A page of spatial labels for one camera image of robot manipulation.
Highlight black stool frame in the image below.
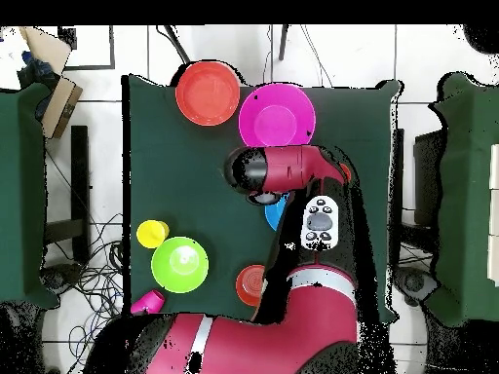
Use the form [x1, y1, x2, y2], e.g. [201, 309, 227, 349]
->
[44, 125, 92, 267]

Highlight yellow cup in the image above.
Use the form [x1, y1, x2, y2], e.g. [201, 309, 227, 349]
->
[135, 219, 172, 249]

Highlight black camera tripod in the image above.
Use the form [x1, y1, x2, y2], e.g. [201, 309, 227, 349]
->
[155, 24, 290, 65]

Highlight black floor frame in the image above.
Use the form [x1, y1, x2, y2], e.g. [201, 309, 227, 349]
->
[57, 24, 117, 72]

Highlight large shallow orange bowl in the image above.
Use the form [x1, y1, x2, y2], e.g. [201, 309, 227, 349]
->
[174, 60, 242, 128]

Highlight tangle of black cables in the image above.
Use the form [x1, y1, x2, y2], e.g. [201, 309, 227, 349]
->
[44, 209, 130, 374]

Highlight black box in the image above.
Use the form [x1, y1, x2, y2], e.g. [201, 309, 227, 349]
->
[412, 129, 445, 228]

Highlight green cloth covered table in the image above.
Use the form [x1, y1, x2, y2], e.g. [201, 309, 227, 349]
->
[423, 71, 499, 329]
[0, 82, 60, 311]

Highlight green bowl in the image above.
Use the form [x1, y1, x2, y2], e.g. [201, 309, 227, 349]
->
[150, 236, 211, 294]

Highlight small orange bowl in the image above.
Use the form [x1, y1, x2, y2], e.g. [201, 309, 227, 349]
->
[235, 264, 267, 308]

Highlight dark green table cloth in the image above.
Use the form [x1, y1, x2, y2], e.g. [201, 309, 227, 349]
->
[121, 73, 405, 324]

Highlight light blue bowl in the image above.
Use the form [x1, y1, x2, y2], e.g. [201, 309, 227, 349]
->
[264, 192, 290, 232]

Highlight brown cardboard box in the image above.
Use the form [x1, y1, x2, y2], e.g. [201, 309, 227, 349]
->
[40, 74, 84, 140]

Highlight beige board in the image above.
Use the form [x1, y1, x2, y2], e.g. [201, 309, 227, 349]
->
[19, 25, 72, 76]

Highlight white boxes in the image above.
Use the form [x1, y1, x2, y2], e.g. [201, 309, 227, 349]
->
[487, 142, 499, 288]

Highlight pink cup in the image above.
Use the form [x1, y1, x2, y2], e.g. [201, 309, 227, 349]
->
[130, 288, 167, 316]

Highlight large pink bowl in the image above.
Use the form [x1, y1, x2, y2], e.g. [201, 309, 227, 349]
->
[238, 82, 318, 149]

